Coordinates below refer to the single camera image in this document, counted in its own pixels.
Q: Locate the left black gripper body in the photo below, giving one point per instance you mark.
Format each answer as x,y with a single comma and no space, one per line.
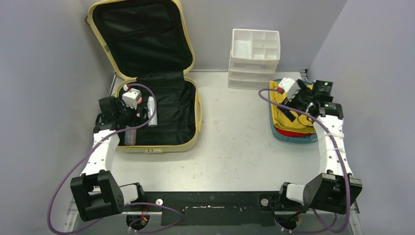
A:
127,115

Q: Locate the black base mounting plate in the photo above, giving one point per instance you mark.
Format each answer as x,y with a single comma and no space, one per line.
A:
221,208

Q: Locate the red white striped garment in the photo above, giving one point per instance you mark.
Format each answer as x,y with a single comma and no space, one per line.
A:
292,134

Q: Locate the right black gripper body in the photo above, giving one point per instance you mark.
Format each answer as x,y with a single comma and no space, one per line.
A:
292,105

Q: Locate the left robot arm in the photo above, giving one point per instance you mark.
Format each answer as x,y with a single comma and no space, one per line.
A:
95,191

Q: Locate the teal transparent plastic tray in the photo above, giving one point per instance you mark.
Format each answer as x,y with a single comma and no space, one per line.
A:
303,140

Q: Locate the white cylindrical bottle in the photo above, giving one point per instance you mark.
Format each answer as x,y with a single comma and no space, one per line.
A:
152,112

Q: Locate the yellow garment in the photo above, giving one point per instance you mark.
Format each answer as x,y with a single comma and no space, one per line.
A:
302,125

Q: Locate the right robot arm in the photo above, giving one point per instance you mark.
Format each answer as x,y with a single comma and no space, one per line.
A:
335,188

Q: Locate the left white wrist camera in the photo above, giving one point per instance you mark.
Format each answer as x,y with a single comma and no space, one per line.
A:
132,96

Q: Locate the clear plastic bottle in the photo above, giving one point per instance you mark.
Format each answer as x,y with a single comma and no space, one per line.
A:
130,136

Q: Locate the yellow hard-shell suitcase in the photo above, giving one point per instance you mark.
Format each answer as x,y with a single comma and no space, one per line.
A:
147,43

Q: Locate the white plastic drawer organizer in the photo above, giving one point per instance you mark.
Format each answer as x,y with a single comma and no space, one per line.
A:
254,57

